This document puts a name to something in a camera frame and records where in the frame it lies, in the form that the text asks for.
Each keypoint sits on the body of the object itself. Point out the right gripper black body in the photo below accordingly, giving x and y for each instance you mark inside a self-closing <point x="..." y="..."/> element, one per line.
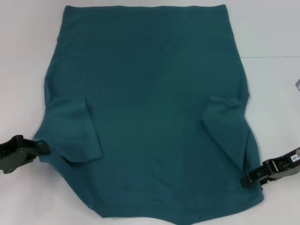
<point x="283" y="173"/>

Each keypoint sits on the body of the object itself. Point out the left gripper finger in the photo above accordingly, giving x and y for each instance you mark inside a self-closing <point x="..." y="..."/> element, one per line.
<point x="38" y="146"/>

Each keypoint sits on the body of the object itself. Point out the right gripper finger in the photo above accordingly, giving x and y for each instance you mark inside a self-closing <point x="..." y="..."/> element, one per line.
<point x="254" y="175"/>

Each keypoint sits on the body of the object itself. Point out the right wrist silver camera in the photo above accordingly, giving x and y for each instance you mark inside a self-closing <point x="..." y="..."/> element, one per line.
<point x="297" y="85"/>

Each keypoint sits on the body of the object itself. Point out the blue t-shirt with white print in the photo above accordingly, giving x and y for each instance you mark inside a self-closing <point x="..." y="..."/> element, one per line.
<point x="150" y="117"/>

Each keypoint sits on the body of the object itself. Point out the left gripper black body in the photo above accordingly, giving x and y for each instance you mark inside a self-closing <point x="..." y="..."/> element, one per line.
<point x="14" y="154"/>

